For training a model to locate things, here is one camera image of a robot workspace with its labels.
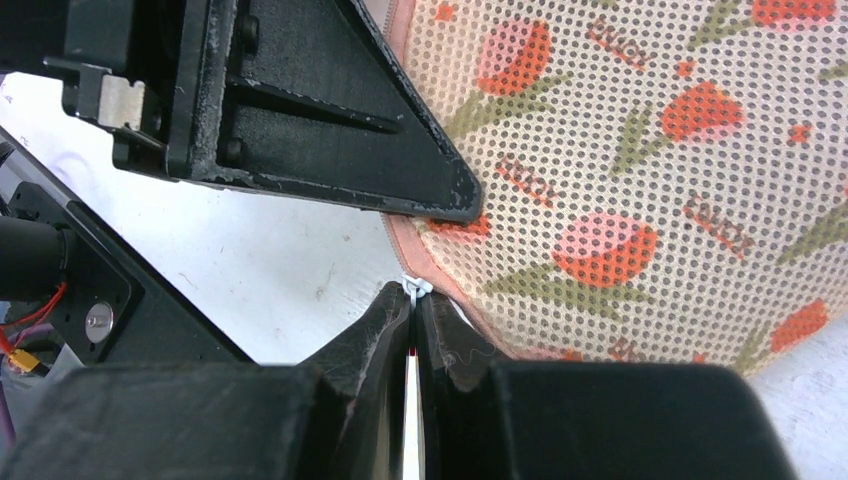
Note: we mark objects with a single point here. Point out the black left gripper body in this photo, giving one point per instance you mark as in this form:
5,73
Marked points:
118,63

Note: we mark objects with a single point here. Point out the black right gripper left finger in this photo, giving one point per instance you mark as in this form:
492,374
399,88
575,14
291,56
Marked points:
350,397

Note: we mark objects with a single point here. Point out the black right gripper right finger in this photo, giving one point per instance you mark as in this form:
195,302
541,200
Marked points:
470,410

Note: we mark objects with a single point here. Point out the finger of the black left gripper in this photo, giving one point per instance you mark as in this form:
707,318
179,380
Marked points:
306,99

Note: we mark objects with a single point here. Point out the floral padded bra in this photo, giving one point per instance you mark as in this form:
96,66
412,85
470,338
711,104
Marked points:
662,181

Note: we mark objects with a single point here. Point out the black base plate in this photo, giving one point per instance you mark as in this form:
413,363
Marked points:
67,268

